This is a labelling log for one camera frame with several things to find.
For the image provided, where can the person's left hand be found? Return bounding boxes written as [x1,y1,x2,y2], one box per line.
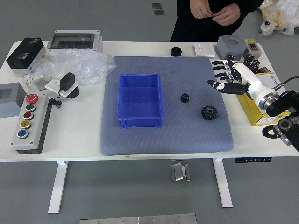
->
[214,4,241,27]

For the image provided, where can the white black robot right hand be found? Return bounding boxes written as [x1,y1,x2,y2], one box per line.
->
[207,58,268,104]

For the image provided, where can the person's right hand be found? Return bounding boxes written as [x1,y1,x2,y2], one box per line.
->
[189,0,213,20]

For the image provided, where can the big black gear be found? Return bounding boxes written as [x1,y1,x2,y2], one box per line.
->
[201,105,218,121]

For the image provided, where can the small black gear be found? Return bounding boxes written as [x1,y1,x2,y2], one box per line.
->
[180,92,192,104]

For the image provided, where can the grey box with round hole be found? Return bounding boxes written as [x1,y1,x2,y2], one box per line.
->
[214,34,248,63]

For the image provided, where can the yellow white cardboard box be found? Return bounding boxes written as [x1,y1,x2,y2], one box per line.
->
[235,71,292,126]

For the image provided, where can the blue plastic box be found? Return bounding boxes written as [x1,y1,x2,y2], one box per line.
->
[116,73,164,130]

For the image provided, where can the grey clear-lid distribution box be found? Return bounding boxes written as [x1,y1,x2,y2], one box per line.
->
[46,29,104,53]

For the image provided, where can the grey box with window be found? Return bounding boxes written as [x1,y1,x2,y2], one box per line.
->
[0,82,27,119]

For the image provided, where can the person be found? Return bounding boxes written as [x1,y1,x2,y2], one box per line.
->
[170,0,266,42]

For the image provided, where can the white bottle black cap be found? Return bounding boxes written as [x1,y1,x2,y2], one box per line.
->
[260,21,275,37]

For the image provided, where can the white yellow plastic bags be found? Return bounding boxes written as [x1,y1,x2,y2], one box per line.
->
[258,0,299,36]

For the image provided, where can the black table control panel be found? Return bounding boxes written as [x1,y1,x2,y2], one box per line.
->
[235,157,273,163]

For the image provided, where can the blue-grey padded mat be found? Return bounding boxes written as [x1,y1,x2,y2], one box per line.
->
[100,56,235,156]

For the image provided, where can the white table leg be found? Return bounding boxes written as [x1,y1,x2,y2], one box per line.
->
[212,158,234,208]
[48,161,69,214]

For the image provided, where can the clear plastic bag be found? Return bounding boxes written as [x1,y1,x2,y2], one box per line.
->
[30,49,117,86]

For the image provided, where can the black power adapter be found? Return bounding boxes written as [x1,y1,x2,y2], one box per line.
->
[60,72,76,91]

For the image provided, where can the white power socket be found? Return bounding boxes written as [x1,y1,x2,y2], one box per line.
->
[45,79,80,100]

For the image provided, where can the white plastic connector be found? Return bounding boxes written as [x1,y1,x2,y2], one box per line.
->
[24,72,47,86]

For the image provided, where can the grey metal plate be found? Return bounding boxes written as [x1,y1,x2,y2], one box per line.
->
[79,212,197,224]

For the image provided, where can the five-button control station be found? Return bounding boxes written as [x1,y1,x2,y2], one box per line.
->
[10,93,52,155]

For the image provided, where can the grey red-black button switch box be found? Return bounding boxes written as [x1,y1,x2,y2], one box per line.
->
[242,38,263,59]

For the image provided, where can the white wall switch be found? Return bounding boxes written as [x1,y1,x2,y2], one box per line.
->
[194,43,216,57]

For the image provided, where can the silver metal bracket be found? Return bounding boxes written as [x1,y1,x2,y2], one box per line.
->
[171,162,192,182]

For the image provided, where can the black adapter cord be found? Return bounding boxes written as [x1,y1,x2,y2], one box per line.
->
[48,88,64,109]

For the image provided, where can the black-lidded grey enclosure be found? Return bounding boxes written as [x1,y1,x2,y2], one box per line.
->
[6,37,47,76]

